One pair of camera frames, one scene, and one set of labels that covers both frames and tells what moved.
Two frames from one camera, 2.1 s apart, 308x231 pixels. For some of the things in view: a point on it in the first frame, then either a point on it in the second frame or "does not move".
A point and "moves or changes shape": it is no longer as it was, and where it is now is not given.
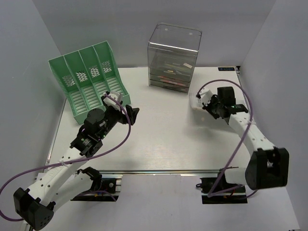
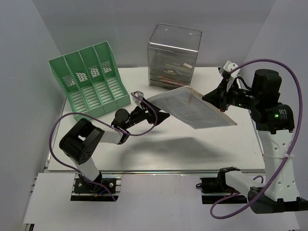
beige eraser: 187,65 does not move
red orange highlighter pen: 173,83 does not move
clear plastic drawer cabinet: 173,51 does not move
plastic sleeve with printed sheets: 195,102 moves or changes shape
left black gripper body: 114,116 → 139,115
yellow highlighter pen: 173,66 does not move
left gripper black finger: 132,113 → 161,115
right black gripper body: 213,107 → 241,97
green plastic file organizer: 85,75 does not move
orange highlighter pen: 169,78 does not move
